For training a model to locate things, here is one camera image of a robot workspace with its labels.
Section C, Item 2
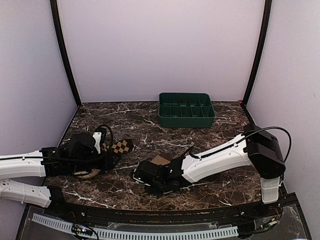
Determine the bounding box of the cream plate with leaf pattern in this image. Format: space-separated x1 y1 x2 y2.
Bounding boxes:
73 169 101 180

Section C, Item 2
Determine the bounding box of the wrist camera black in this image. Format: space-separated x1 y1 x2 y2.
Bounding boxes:
67 133 98 158
132 160 160 186

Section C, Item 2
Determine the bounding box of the tan brown sock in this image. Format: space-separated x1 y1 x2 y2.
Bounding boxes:
150 153 173 166

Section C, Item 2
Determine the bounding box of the brown argyle sock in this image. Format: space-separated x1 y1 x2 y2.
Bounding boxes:
101 138 135 159

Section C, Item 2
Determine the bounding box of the black frame post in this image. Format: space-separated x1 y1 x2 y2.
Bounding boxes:
49 0 82 108
241 0 272 109

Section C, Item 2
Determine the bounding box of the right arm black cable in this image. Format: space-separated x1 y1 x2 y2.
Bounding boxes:
189 126 292 161

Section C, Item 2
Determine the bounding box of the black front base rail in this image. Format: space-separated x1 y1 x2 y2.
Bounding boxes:
27 194 298 227

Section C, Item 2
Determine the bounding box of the right black frame post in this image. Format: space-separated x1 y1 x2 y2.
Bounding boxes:
241 0 272 109

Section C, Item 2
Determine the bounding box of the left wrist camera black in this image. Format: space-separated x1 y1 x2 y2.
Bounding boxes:
67 133 98 158

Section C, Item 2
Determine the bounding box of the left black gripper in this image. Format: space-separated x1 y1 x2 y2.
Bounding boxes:
70 149 121 174

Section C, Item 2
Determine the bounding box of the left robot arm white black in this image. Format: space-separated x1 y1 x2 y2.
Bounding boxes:
0 146 122 218

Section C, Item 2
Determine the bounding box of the green divided plastic tray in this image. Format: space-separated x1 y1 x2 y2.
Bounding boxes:
158 92 216 128

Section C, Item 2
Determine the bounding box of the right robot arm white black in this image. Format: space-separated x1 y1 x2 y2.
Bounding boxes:
140 124 287 217

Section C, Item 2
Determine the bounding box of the white slotted cable duct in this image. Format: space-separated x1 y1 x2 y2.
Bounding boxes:
31 213 239 240

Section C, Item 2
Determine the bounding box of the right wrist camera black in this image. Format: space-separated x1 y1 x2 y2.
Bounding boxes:
132 160 160 186

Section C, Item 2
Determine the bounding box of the left black frame post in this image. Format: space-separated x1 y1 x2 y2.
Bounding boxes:
49 0 82 108

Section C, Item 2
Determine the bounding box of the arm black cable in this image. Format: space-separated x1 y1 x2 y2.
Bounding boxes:
189 126 292 161
57 124 114 163

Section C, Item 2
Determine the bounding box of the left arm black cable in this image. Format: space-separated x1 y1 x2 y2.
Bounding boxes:
57 124 114 163

